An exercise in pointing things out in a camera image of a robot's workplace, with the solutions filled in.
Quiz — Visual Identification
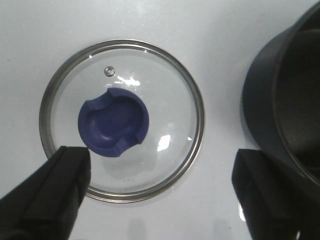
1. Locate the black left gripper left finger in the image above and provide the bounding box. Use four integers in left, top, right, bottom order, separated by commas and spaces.
0, 146, 91, 240

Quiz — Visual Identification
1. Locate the glass lid blue knob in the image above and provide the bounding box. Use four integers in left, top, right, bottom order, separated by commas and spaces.
38, 39, 205, 204

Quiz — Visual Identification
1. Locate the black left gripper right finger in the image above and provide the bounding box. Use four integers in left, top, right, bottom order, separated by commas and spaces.
231, 149, 320, 240

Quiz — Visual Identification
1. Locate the dark blue saucepan purple handle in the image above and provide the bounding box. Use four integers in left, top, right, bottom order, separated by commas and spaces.
242, 3, 320, 187

